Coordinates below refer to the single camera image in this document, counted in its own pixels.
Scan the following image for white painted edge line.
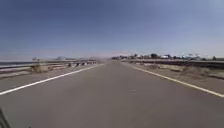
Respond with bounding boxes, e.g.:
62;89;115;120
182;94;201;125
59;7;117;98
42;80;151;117
0;63;105;97

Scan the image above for dry bush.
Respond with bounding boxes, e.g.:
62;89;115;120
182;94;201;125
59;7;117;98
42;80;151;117
29;61;50;74

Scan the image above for metal guardrail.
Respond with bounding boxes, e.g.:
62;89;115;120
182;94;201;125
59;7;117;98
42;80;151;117
121;58;224;70
0;59;98;75

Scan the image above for distant buildings and trees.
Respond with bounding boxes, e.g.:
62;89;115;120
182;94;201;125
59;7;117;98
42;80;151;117
111;52;218;62

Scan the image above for dry dirt verge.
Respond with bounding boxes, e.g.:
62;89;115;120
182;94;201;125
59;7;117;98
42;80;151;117
128;62;224;80

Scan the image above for grey asphalt road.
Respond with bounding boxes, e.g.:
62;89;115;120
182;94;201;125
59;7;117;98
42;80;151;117
0;60;224;128

